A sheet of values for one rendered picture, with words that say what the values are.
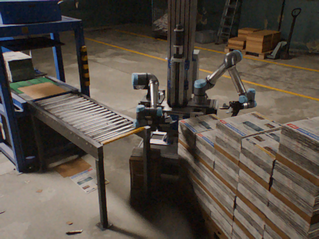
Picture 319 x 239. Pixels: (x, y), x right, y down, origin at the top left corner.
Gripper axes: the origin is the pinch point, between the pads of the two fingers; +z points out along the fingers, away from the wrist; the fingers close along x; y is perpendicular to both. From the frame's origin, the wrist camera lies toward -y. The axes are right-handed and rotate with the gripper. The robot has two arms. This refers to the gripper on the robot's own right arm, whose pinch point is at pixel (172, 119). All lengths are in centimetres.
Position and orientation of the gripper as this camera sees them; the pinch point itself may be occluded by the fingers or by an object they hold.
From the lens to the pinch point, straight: 291.3
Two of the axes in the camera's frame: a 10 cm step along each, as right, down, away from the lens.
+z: 9.3, -1.6, 3.4
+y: 0.0, -9.1, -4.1
